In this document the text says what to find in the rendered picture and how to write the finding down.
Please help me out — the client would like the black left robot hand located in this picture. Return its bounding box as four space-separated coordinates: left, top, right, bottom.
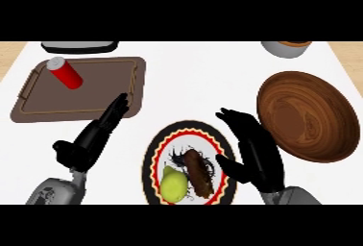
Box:
52 92 130 174

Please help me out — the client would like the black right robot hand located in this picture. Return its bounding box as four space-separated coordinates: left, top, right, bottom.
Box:
214 108 286 194

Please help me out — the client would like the brown sweet potato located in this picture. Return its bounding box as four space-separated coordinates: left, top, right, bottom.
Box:
182 149 216 199

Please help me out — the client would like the brown wooden bowl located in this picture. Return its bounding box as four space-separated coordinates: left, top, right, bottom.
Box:
255 70 362 164

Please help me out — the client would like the patterned black red plate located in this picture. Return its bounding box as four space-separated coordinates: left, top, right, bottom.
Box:
140 119 238 206

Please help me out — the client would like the brown cutting board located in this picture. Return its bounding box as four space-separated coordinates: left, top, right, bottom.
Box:
11 56 148 124

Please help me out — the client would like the red can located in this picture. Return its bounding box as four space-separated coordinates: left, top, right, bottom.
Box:
46 56 86 90

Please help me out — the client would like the green pear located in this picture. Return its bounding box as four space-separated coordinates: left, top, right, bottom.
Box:
160 165 191 204

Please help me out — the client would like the black and grey appliance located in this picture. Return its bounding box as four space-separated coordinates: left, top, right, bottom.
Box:
40 40 121 55

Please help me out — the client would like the grey pot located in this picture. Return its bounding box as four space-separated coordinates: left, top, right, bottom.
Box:
260 40 313 60

